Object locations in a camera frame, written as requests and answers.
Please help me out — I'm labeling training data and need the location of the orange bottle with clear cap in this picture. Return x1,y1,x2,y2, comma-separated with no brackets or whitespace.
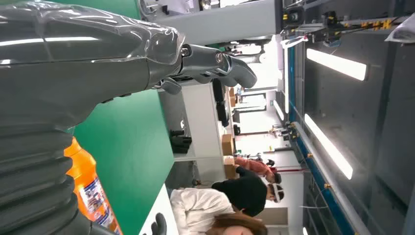
64,136,124,235

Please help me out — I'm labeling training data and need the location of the green table cover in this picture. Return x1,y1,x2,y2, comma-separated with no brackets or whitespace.
58,0,176,235

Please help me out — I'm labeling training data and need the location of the ribbed grey left arm sleeve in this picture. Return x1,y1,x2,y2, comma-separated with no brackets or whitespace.
0,124,79,235

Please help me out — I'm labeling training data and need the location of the row of black chairs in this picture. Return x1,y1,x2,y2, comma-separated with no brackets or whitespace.
212,78,230,128

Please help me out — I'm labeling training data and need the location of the large grey machine beam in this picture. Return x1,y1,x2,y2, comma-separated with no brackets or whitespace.
142,0,283,47

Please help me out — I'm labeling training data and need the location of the person in white top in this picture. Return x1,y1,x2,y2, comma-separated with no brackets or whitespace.
169,187,269,235

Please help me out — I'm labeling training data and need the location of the person in red top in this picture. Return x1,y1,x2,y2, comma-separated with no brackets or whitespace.
234,156,282,185

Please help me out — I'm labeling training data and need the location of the short white ceiling light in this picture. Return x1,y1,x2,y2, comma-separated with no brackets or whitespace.
273,99,285,121

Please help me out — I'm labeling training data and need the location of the person in black with headset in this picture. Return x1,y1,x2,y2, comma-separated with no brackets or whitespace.
211,166,285,217

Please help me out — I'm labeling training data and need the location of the thin white ceiling light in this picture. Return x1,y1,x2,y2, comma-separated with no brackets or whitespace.
284,48,290,114

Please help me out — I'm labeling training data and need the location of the blue overhead beam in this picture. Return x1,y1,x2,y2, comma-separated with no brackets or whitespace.
288,45,356,235

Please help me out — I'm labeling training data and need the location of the white plastic bag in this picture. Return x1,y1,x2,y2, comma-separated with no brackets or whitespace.
385,13,415,45

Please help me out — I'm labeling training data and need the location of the metal rail with yellow clips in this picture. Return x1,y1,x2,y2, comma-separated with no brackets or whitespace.
280,9,404,49

